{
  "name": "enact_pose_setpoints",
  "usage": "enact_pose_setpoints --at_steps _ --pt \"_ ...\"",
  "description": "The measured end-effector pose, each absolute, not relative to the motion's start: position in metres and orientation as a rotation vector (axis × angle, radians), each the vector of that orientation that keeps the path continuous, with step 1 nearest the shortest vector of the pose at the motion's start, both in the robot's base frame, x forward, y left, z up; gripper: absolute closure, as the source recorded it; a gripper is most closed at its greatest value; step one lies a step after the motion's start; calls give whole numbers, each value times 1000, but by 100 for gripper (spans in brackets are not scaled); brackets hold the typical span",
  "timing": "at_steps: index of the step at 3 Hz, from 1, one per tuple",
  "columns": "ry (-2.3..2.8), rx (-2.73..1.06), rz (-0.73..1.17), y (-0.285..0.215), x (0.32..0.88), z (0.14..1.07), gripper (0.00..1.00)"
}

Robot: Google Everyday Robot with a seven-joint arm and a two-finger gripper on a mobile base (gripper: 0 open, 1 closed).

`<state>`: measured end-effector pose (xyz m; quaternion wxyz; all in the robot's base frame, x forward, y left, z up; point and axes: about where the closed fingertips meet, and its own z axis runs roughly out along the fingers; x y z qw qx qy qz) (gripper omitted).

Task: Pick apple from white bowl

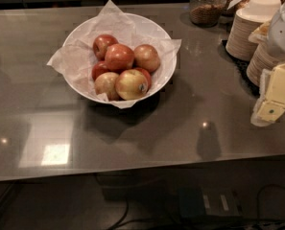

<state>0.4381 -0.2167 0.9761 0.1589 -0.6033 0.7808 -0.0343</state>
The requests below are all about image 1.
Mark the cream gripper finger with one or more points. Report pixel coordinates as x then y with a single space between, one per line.
271 104
260 34

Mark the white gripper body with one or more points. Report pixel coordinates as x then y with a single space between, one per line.
282 37

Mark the red apple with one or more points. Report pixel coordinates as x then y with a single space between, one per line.
119 57
98 69
146 74
101 43

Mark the red-yellow apple right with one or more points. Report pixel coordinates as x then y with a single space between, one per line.
146 57

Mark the red apple behind front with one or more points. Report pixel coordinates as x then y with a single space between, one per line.
146 74

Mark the yellow-red apple front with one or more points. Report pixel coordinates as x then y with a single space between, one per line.
131 85

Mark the white bowl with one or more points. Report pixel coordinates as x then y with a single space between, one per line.
154 77

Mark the yellow apple front left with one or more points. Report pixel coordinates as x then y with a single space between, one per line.
105 84

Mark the paper plate stack front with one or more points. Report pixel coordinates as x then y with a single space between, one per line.
260 60

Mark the paper plate stack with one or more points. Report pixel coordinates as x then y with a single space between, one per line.
246 20
260 60

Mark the paper plate stack rear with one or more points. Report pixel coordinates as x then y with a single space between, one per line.
246 20

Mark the black tray mat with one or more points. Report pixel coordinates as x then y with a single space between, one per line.
242 67

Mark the glass jar with cereal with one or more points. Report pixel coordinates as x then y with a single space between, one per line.
206 13

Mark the black power box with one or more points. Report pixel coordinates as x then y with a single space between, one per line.
207 203

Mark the white paper liner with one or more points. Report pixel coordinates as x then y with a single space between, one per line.
71 61

